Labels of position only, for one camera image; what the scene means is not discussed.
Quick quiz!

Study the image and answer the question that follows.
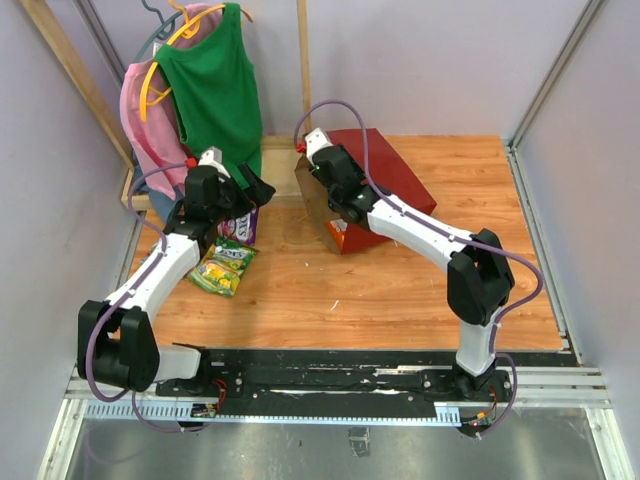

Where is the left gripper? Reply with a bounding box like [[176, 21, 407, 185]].
[[211, 162, 275, 222]]

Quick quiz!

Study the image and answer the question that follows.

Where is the red brown paper bag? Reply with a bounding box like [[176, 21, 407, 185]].
[[294, 128, 437, 255]]

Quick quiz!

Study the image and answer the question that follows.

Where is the purple Fox's candy packet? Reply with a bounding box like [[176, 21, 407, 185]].
[[218, 209, 259, 246]]

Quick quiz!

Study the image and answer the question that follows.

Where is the green Fox's candy packet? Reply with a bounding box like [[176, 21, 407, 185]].
[[186, 237, 259, 298]]

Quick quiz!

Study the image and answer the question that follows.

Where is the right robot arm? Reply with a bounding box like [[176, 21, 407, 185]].
[[297, 137, 514, 400]]

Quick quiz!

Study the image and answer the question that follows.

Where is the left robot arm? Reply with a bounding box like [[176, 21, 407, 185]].
[[77, 164, 275, 402]]

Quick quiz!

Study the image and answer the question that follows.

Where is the orange snack packet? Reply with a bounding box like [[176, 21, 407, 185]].
[[325, 219, 348, 255]]

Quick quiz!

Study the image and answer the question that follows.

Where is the blue grey cloth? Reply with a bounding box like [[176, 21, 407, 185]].
[[123, 165, 184, 224]]

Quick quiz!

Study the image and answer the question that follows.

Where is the pink shirt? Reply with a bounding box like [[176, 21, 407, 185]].
[[119, 34, 192, 201]]

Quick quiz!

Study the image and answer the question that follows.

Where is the green tank top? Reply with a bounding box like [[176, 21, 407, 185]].
[[152, 2, 264, 194]]

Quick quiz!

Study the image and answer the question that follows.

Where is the yellow clothes hanger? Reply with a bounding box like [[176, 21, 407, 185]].
[[139, 3, 253, 122]]

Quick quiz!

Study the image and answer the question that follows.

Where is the grey clothes hanger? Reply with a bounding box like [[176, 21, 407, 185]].
[[133, 0, 181, 63]]

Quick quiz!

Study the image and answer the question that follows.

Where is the aluminium corner profile left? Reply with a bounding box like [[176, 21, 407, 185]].
[[74, 0, 125, 83]]

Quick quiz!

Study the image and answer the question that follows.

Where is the aluminium corner profile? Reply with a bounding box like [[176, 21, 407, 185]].
[[74, 0, 125, 83], [507, 0, 609, 151]]

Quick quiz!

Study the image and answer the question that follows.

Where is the aluminium corner profile right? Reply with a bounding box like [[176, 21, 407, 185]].
[[507, 0, 609, 151]]

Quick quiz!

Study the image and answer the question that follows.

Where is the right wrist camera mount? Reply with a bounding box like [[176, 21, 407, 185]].
[[296, 128, 333, 162]]

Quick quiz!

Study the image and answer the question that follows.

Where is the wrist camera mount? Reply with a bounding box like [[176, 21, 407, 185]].
[[296, 128, 333, 162], [186, 147, 222, 168]]

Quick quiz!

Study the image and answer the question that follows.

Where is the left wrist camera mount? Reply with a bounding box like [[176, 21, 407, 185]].
[[186, 147, 222, 168]]

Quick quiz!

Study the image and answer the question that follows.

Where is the wooden rack frame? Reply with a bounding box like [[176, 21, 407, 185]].
[[19, 0, 311, 212]]

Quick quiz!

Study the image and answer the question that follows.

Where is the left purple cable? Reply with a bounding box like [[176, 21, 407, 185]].
[[85, 162, 211, 434]]

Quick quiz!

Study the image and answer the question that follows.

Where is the purple cable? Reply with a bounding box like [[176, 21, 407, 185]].
[[85, 162, 211, 434], [293, 99, 545, 441]]

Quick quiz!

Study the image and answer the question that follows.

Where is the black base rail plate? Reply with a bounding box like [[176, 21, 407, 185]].
[[155, 349, 513, 419]]

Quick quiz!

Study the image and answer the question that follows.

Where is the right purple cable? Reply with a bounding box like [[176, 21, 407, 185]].
[[293, 99, 545, 441]]

